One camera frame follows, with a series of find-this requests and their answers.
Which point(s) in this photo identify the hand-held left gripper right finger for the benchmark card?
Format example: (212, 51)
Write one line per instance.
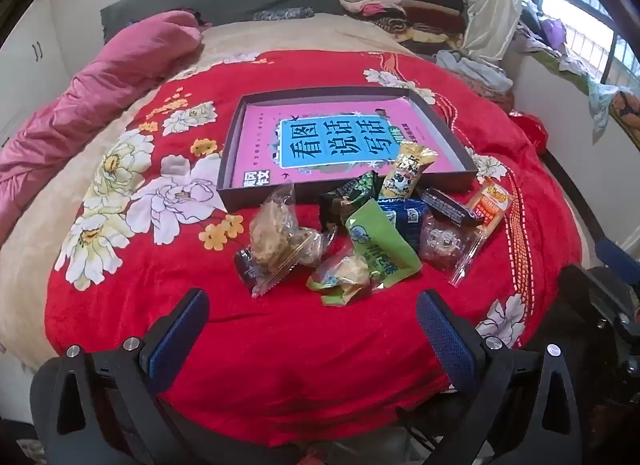
(440, 335)

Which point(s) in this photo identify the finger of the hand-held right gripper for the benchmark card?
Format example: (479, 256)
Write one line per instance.
(620, 260)

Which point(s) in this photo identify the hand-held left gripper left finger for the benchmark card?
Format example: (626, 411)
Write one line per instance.
(175, 335)

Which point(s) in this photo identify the clear red hawthorn candy packet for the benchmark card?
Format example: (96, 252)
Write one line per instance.
(442, 242)

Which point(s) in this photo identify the small clear green snack packet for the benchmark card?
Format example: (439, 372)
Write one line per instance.
(245, 267)

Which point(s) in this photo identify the small yellow-green snack packet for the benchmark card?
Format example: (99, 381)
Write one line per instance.
(345, 275)

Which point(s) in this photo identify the blue snack packet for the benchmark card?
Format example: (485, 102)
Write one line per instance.
(407, 217)

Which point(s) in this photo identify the brown chocolate bar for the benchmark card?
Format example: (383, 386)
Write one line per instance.
(445, 205)

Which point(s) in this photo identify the clear brown pastry packet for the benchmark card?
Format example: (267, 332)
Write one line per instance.
(272, 240)

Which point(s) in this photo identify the orange cake packet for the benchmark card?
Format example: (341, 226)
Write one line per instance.
(492, 205)

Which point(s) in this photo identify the dark shallow cardboard box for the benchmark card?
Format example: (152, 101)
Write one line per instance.
(235, 197)

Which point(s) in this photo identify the dark green snack packet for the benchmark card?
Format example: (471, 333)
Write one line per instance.
(350, 197)

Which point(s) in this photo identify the gold snack packet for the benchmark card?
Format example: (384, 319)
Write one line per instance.
(402, 175)

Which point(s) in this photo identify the red floral blanket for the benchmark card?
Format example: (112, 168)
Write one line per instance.
(300, 355)

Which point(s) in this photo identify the red cloth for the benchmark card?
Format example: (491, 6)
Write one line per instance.
(530, 130)

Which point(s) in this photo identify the pink book with blue label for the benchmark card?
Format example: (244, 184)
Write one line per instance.
(260, 145)

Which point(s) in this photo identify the pale blue crumpled clothes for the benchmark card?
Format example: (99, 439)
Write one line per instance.
(475, 70)

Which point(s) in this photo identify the pile of mixed clothes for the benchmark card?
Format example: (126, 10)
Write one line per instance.
(555, 30)

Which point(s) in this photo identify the barred window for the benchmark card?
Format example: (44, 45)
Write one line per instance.
(575, 10)

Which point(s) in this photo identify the pink quilt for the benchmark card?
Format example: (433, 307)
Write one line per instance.
(100, 85)

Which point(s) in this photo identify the cream curtain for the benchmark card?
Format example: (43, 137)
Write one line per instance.
(492, 5)

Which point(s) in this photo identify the white wardrobe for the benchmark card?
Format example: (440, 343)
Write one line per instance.
(30, 55)

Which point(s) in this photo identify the stack of folded clothes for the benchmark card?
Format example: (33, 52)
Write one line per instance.
(425, 10)

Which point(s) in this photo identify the dark patterned pillow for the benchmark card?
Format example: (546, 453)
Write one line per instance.
(282, 14)

